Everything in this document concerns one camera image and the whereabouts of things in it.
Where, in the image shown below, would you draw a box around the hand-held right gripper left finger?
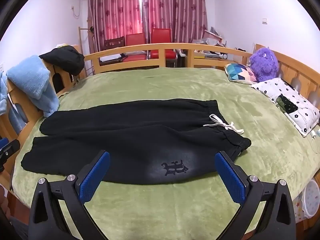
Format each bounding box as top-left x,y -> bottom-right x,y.
28,150 -> 111,240

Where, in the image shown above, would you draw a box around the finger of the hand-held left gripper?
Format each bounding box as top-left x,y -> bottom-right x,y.
0,137 -> 21,162

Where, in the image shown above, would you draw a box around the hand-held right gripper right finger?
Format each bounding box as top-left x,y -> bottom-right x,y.
214,151 -> 297,240

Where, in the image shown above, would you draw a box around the black pants with white drawstring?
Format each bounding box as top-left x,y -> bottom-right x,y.
21,99 -> 252,185

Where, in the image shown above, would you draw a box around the light blue cloth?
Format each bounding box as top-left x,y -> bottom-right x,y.
0,71 -> 8,115

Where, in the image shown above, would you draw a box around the light blue towel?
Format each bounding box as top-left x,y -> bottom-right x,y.
6,55 -> 60,118

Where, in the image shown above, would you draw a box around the white plastic basin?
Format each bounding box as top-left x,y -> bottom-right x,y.
301,180 -> 320,215

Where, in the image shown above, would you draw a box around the dark green cloth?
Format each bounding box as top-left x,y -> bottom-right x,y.
276,95 -> 299,114

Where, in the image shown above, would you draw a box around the white flower print pillow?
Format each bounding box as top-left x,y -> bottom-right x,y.
250,78 -> 320,138

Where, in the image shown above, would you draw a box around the black garment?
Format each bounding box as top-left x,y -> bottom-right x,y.
39,45 -> 85,77

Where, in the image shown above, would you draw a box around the green bed blanket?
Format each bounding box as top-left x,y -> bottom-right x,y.
11,66 -> 320,240

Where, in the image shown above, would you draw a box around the colourful geometric pillow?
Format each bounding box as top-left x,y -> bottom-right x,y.
224,63 -> 258,84

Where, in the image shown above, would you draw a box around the purple plush toy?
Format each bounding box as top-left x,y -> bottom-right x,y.
249,47 -> 279,82

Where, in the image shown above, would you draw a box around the wooden clothes rack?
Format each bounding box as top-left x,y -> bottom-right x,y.
78,26 -> 94,77

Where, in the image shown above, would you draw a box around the dark wooden chair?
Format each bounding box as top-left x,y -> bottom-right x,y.
103,37 -> 125,52

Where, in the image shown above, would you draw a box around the pile of papers and boxes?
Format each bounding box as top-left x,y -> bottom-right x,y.
192,26 -> 253,60

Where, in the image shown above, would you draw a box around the red chair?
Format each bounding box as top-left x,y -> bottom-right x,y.
125,33 -> 147,62
149,28 -> 177,60

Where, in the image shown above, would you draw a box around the red patterned curtain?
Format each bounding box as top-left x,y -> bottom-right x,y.
142,0 -> 208,44
87,0 -> 143,52

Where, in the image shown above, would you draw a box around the wooden bed frame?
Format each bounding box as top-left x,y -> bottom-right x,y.
0,43 -> 320,230

